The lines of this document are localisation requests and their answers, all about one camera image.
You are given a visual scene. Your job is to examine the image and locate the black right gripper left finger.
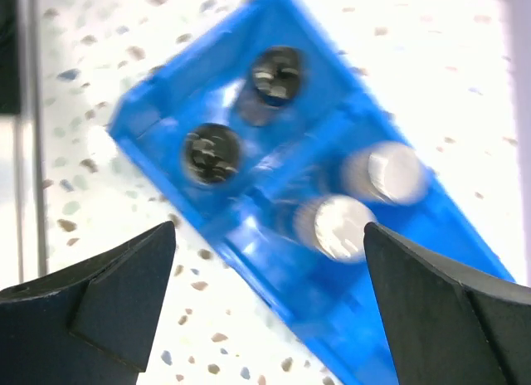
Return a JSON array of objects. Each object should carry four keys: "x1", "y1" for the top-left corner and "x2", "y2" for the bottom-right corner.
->
[{"x1": 1, "y1": 222, "x2": 176, "y2": 384}]

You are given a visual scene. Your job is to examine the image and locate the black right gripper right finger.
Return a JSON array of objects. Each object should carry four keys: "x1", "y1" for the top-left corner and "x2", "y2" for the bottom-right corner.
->
[{"x1": 364, "y1": 223, "x2": 530, "y2": 384}]

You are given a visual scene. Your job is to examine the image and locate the silver-lid shaker jar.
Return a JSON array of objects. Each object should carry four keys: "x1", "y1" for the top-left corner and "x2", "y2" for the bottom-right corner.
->
[{"x1": 292, "y1": 194, "x2": 377, "y2": 263}]

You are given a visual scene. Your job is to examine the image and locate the silver-lid blue-label spice jar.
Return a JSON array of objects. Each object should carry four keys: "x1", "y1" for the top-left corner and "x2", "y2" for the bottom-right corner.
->
[{"x1": 340, "y1": 141, "x2": 428, "y2": 205}]

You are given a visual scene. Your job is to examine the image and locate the black-cap white spice bottle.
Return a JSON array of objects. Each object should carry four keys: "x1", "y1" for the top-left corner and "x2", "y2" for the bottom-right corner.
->
[{"x1": 182, "y1": 123, "x2": 242, "y2": 185}]

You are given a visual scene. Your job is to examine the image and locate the black-cap brown spice bottle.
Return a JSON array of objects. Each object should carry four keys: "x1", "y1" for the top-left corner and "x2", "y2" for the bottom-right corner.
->
[{"x1": 235, "y1": 46, "x2": 304, "y2": 126}]

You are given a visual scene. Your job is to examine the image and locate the blue three-compartment plastic bin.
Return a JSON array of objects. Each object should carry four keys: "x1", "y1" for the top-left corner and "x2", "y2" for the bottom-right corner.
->
[{"x1": 106, "y1": 0, "x2": 516, "y2": 385}]

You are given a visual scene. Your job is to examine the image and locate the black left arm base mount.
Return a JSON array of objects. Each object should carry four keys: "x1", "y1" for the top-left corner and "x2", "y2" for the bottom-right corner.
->
[{"x1": 0, "y1": 0, "x2": 21, "y2": 115}]

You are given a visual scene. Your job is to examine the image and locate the aluminium front rail frame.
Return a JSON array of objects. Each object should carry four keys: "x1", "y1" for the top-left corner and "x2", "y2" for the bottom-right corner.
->
[{"x1": 14, "y1": 0, "x2": 48, "y2": 283}]

